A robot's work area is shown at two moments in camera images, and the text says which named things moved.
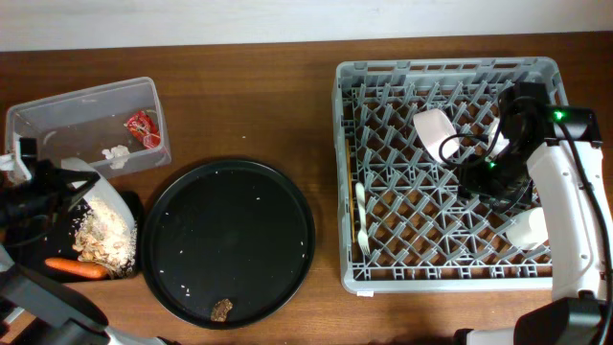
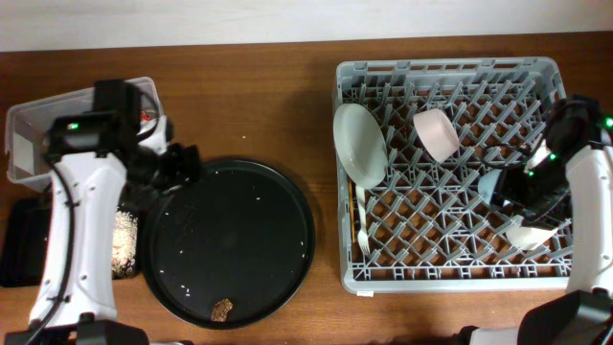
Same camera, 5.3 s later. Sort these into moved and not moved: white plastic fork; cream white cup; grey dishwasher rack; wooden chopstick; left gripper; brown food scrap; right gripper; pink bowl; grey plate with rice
Moved: right gripper; left gripper; grey plate with rice
Not moved: brown food scrap; pink bowl; wooden chopstick; white plastic fork; cream white cup; grey dishwasher rack
